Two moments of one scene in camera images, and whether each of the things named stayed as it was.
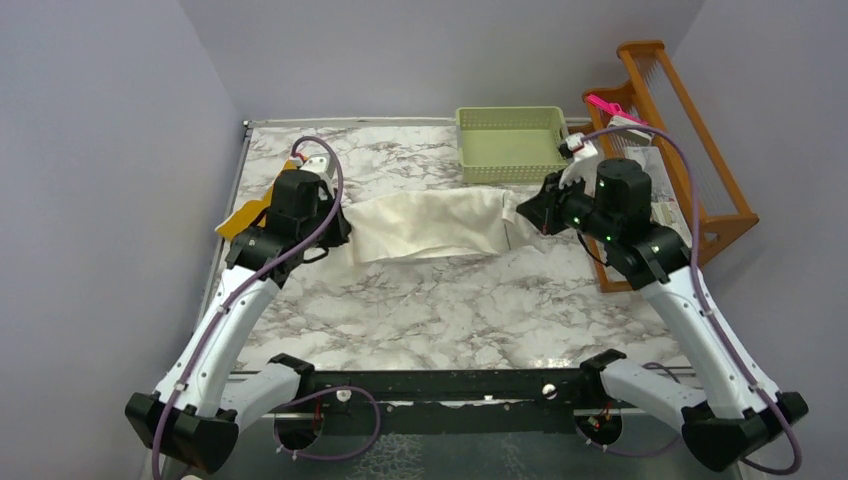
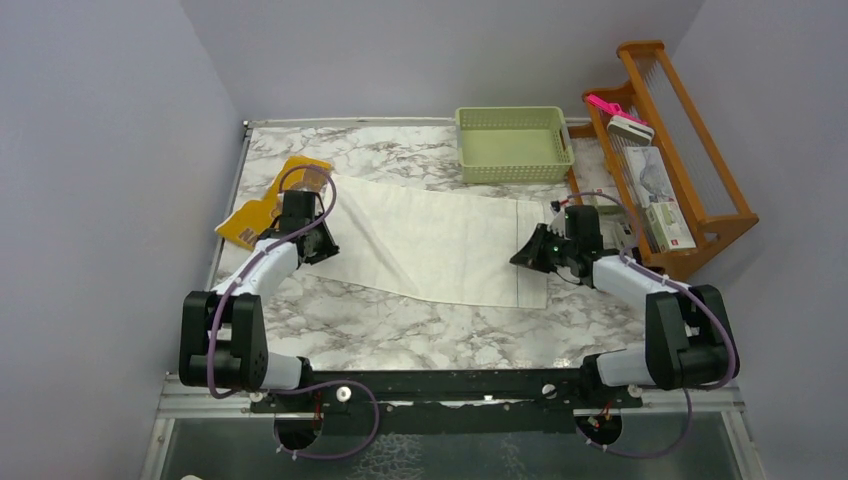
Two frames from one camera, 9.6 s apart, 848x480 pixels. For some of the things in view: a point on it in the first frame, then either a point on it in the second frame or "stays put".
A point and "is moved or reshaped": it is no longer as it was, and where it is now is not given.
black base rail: x=451 y=403 stays put
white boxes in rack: x=652 y=159 stays put
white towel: x=432 y=222 is moved or reshaped
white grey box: x=633 y=136 stays put
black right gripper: x=542 y=209 -> x=530 y=255
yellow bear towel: x=251 y=213 stays put
